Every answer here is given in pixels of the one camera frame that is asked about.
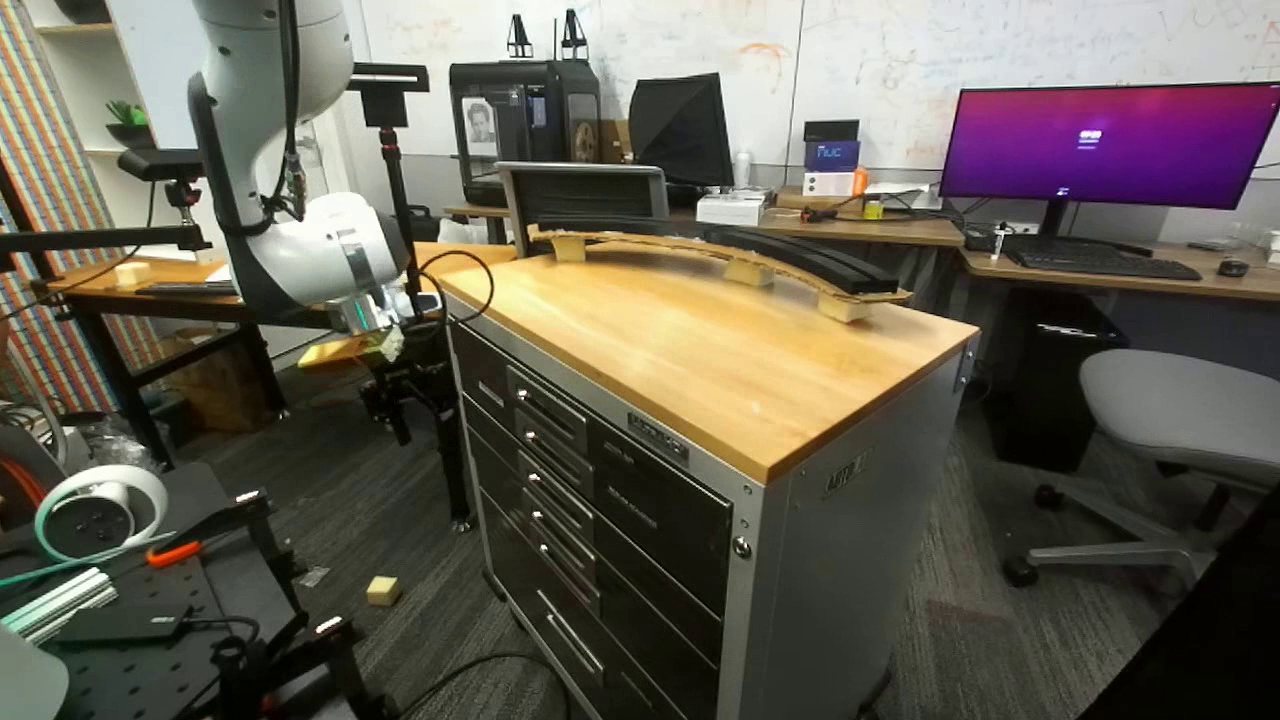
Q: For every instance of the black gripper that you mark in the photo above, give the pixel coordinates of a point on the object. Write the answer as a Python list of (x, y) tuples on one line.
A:
[(397, 342)]

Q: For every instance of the grey metal tool drawer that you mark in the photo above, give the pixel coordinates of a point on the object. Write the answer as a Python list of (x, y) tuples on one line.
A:
[(673, 538)]

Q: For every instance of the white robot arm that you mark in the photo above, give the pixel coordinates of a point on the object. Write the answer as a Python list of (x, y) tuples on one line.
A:
[(268, 67)]

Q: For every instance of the small yellow foam block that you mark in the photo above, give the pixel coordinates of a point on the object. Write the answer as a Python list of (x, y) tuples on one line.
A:
[(380, 588)]

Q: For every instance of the wooden side desk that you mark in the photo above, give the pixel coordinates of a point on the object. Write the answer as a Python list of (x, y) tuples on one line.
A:
[(169, 289)]

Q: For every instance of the white tape roll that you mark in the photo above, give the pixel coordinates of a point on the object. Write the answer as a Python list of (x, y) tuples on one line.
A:
[(101, 513)]

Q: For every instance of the grey tool cabinet wooden top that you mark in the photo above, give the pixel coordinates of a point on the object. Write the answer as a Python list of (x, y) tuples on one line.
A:
[(823, 439)]

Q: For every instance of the curved black wooden track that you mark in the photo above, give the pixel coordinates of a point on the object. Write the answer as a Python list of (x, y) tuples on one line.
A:
[(773, 267)]

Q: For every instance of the black keyboard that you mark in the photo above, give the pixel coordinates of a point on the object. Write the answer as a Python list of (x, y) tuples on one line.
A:
[(1098, 263)]

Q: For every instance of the purple screen monitor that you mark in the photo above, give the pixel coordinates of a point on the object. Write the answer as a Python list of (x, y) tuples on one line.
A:
[(1171, 145)]

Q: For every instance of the grey office chair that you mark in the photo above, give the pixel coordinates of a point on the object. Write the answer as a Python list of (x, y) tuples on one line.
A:
[(1182, 415)]

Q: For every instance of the black camera tripod stand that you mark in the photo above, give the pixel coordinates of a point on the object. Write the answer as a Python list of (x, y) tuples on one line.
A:
[(387, 111)]

